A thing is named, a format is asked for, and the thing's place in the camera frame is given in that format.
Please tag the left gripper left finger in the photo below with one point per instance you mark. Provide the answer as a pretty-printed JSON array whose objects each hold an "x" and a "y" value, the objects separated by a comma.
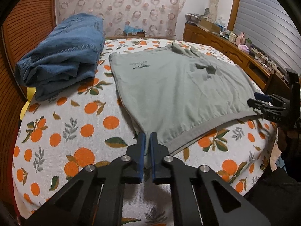
[{"x": 95, "y": 195}]

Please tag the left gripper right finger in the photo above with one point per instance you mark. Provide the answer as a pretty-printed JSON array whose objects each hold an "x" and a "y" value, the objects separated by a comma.
[{"x": 199, "y": 195}]

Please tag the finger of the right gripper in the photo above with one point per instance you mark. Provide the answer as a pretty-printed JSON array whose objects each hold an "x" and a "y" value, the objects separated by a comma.
[
  {"x": 262, "y": 97},
  {"x": 256, "y": 105}
]

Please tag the grey-green shorts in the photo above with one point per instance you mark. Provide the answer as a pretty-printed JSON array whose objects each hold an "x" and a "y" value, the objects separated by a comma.
[{"x": 180, "y": 93}]

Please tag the wooden sideboard cabinet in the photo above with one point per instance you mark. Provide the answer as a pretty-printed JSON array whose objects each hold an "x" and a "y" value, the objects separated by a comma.
[{"x": 269, "y": 81}]

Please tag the pink tissue pack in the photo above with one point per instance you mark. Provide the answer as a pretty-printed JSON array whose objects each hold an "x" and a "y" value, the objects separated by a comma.
[{"x": 243, "y": 48}]

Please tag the pink bottle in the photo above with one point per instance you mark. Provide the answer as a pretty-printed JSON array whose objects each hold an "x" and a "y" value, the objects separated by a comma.
[{"x": 240, "y": 40}]

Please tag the grey window blind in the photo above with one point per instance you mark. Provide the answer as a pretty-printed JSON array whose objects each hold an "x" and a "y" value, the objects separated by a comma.
[{"x": 270, "y": 29}]

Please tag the cardboard box on cabinet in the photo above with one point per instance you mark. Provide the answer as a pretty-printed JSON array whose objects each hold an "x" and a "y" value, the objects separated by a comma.
[{"x": 209, "y": 26}]

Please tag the stack of magazines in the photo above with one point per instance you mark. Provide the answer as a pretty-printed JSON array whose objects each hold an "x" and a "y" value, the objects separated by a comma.
[{"x": 192, "y": 18}]

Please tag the yellow tag strip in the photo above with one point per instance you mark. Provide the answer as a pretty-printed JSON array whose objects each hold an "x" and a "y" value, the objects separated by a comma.
[{"x": 30, "y": 93}]

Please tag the pink circle pattern curtain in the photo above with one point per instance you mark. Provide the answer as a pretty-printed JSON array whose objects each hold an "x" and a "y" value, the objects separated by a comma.
[{"x": 154, "y": 17}]

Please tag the folded blue jeans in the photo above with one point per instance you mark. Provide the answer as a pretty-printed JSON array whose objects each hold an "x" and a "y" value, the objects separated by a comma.
[{"x": 68, "y": 55}]

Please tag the cardboard box with blue bag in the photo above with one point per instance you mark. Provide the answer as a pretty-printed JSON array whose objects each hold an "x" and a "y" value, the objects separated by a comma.
[{"x": 133, "y": 31}]

